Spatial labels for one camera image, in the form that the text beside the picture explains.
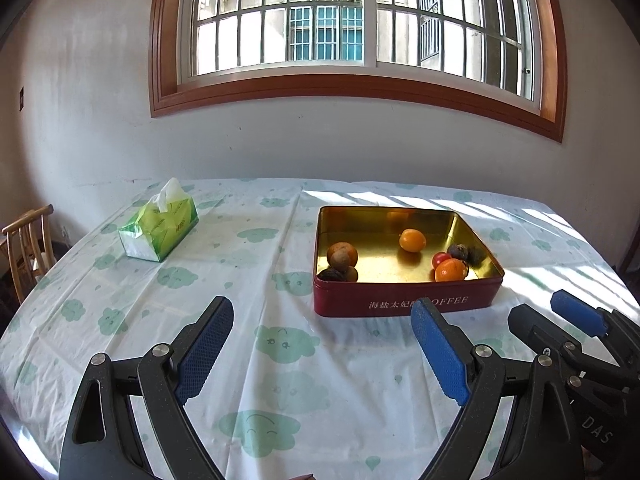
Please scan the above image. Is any cloud print tablecloth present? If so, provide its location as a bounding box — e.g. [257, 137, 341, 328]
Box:
[0, 177, 640, 480]

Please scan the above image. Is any red tin box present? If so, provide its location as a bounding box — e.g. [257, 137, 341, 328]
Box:
[313, 205, 505, 318]

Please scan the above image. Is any green tissue box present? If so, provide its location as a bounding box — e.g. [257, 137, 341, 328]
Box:
[118, 177, 199, 262]

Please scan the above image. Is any yellowish orange mandarin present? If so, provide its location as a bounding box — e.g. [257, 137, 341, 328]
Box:
[399, 229, 427, 253]

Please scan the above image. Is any wooden framed barred window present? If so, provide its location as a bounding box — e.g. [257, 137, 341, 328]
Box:
[149, 0, 568, 143]

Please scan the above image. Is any wooden chair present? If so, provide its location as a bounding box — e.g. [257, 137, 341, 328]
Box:
[1, 204, 56, 306]

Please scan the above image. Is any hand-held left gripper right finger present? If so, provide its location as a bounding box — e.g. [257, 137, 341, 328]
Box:
[410, 297, 583, 480]

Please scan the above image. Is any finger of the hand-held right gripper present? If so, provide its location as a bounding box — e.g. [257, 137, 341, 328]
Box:
[507, 304, 601, 383]
[550, 290, 640, 376]

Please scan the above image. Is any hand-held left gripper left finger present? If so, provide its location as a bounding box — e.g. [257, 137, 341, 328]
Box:
[59, 296, 235, 480]

